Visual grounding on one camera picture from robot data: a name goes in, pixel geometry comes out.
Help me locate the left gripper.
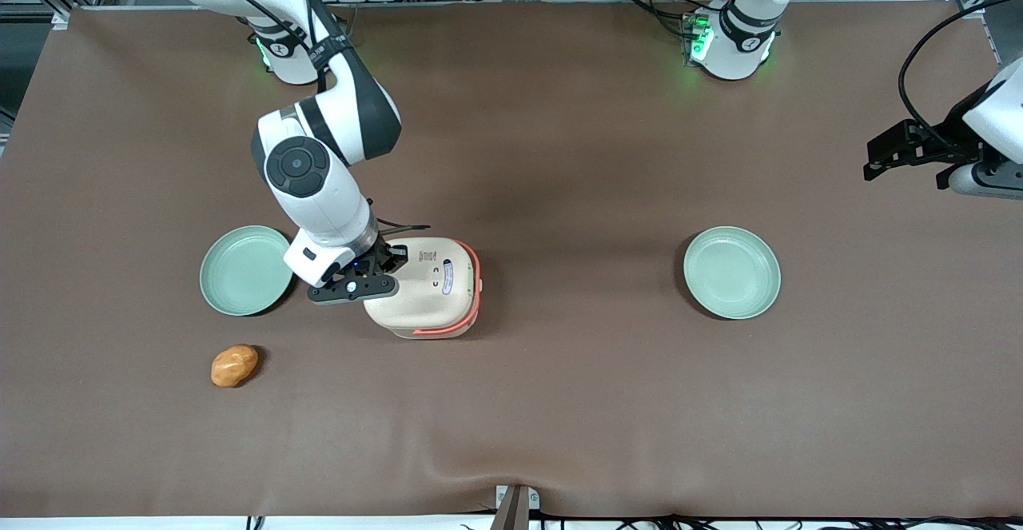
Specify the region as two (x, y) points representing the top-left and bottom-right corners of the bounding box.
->
(862, 57), (1023, 192)

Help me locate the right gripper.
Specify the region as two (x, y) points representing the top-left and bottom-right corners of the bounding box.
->
(283, 228), (410, 289)

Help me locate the cream rice cooker orange trim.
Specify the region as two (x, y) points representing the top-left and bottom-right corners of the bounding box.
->
(364, 236), (484, 341)

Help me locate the pale green round plate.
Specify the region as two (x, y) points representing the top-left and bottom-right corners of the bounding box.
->
(199, 225), (296, 317)
(683, 226), (782, 321)

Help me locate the brown table cloth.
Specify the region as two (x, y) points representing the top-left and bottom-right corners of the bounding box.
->
(0, 1), (1023, 520)

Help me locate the brown bread roll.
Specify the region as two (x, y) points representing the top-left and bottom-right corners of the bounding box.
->
(210, 344), (260, 389)

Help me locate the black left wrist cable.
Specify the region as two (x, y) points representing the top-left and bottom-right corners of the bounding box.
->
(897, 0), (1023, 160)

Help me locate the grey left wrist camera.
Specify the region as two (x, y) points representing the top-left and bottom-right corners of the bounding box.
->
(949, 160), (1023, 201)

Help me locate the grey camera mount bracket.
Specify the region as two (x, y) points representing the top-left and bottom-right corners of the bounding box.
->
(492, 484), (542, 530)

